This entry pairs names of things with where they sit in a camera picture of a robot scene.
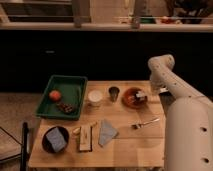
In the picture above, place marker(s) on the black bowl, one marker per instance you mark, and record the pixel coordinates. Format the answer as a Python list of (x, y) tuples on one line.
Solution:
[(47, 145)]

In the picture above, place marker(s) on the black chair frame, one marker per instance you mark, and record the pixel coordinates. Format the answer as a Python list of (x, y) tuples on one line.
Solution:
[(23, 143)]

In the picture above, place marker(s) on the blue sponge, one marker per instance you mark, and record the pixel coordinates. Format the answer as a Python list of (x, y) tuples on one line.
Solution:
[(56, 139)]

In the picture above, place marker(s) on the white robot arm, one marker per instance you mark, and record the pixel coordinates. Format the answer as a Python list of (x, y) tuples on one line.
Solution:
[(189, 120)]

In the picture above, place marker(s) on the orange fruit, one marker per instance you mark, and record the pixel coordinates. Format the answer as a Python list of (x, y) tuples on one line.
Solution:
[(55, 95)]

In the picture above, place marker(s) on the silver fork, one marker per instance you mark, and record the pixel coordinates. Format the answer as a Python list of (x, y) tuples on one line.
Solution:
[(140, 125)]

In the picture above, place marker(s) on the grey folded cloth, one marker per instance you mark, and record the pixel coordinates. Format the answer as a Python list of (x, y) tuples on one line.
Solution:
[(107, 133)]

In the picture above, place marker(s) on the dark brown food item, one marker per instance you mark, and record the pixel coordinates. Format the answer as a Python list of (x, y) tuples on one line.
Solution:
[(65, 108)]

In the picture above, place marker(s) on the red bowl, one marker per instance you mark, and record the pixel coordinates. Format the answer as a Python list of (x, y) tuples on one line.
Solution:
[(128, 98)]

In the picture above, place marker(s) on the small metal cup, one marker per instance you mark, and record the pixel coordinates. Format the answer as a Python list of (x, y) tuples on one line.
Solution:
[(114, 92)]

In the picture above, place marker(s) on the wooden block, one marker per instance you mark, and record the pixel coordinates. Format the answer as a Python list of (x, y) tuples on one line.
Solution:
[(85, 138)]

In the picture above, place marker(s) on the white cup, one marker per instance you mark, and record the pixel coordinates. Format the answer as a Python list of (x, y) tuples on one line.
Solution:
[(95, 97)]

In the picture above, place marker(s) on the green plastic tray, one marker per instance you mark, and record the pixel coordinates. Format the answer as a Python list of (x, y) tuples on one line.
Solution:
[(72, 89)]

